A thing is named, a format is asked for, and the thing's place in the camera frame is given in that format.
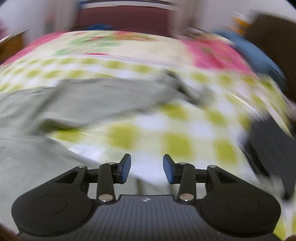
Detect checkered floral bed sheet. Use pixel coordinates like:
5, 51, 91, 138
1, 31, 295, 240

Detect dark folded garment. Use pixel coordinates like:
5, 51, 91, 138
243, 117, 295, 200

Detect dark wooden headboard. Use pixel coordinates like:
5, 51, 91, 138
245, 14, 295, 101

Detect maroon window seat cushion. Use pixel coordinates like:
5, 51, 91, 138
72, 6, 170, 37

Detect blue pillow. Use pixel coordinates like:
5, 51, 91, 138
214, 30, 287, 91

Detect grey-green pants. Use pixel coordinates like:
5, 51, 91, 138
1, 74, 208, 225

